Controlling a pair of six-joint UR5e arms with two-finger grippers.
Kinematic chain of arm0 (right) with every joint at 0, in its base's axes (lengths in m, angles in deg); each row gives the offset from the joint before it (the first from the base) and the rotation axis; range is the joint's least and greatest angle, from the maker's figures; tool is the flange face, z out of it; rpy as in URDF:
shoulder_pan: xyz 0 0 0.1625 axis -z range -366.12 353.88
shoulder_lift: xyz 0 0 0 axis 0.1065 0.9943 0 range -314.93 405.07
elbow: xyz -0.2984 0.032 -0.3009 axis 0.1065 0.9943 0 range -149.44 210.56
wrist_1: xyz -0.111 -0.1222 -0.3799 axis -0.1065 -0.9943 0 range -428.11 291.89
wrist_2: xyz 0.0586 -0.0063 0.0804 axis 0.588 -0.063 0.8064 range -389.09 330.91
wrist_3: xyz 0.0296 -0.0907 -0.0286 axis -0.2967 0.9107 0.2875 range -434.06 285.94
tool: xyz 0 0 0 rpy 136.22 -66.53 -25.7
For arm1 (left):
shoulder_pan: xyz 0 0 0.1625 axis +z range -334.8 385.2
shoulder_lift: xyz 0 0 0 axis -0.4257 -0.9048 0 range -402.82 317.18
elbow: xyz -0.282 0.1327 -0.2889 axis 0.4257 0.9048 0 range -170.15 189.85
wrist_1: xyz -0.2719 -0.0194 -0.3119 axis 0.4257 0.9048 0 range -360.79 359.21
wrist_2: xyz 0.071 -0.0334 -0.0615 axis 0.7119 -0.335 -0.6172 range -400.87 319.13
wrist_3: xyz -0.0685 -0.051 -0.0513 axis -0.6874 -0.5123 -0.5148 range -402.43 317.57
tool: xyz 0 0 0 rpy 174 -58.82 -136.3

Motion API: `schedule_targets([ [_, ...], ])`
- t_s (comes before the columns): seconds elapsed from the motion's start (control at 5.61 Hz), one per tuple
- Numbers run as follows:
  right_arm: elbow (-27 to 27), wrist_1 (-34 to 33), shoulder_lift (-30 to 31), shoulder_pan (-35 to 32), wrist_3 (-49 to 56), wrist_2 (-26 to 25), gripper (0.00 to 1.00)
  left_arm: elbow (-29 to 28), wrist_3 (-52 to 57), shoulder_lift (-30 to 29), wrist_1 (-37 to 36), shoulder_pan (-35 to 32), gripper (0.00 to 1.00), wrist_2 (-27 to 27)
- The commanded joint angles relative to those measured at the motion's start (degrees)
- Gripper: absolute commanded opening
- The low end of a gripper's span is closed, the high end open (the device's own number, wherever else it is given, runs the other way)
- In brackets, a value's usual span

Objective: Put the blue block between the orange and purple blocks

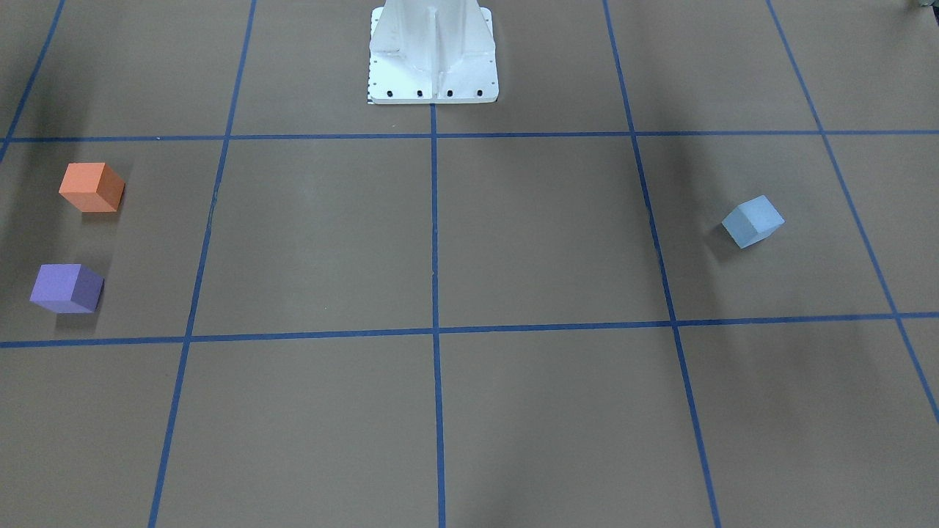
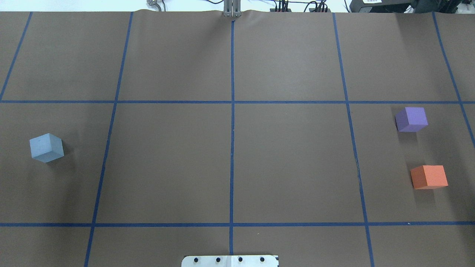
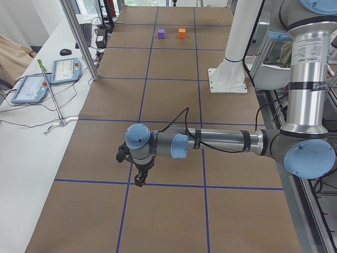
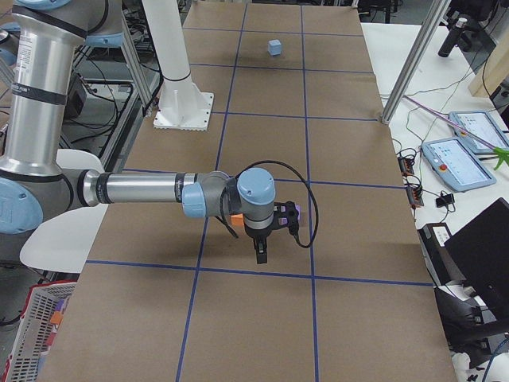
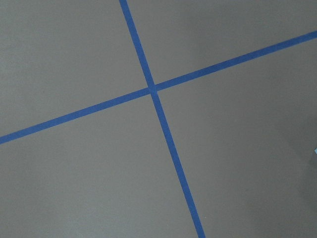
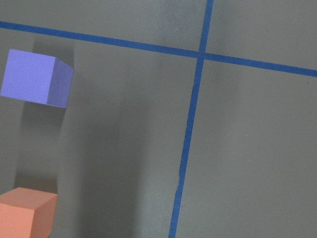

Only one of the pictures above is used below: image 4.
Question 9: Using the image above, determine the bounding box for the aluminium frame post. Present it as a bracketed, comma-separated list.
[380, 0, 450, 125]

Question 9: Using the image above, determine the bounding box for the orange foam block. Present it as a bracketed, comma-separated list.
[230, 214, 244, 227]

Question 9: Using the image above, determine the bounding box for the white perforated basket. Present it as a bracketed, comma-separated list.
[1, 281, 76, 381]

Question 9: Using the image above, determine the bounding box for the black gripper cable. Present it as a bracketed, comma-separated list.
[216, 160, 319, 250]

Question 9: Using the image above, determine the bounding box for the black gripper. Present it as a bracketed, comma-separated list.
[244, 225, 273, 264]

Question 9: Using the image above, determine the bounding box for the black laptop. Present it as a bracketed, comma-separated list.
[445, 197, 508, 318]

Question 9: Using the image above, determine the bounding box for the far blue teach pendant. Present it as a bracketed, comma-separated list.
[449, 111, 508, 155]

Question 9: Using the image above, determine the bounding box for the blue teach pendant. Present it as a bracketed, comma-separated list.
[422, 138, 496, 192]
[449, 111, 508, 155]

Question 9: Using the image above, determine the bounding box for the light blue foam block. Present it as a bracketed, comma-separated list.
[267, 39, 282, 57]

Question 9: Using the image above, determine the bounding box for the near blue teach pendant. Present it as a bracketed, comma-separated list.
[422, 138, 496, 192]

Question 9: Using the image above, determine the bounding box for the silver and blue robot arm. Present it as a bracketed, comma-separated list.
[1, 1, 277, 263]

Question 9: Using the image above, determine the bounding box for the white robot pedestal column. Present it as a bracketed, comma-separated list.
[142, 1, 214, 131]

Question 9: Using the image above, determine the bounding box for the grabber stick with green tip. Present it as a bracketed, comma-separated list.
[402, 95, 508, 170]

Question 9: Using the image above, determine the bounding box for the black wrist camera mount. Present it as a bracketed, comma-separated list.
[273, 201, 300, 236]

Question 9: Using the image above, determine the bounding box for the orange terminal connector block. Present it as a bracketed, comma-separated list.
[398, 155, 415, 176]

